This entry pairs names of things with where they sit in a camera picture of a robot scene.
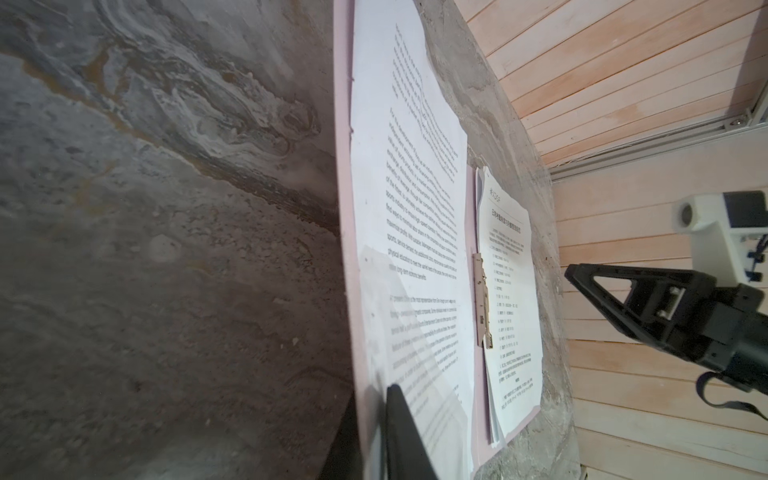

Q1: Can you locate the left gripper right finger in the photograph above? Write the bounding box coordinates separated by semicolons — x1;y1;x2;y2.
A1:
385;384;438;480

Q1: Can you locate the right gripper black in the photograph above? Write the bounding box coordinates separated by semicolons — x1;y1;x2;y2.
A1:
565;263;767;420

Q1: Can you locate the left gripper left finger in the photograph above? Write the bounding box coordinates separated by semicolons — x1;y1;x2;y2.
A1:
317;394;363;480

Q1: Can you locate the pink folder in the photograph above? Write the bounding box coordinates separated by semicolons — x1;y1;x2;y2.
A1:
334;1;516;479

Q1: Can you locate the printed paper sheet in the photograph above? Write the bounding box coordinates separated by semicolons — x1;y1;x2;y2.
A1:
350;1;474;479
476;167;543;443

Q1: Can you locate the silver folder clip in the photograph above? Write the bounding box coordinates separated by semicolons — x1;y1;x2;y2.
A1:
472;253;493;349

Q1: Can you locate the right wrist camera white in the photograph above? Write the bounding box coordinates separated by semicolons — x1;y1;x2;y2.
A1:
673;190;767;288

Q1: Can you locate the right aluminium frame post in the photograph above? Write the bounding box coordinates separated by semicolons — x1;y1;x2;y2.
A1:
548;82;767;181

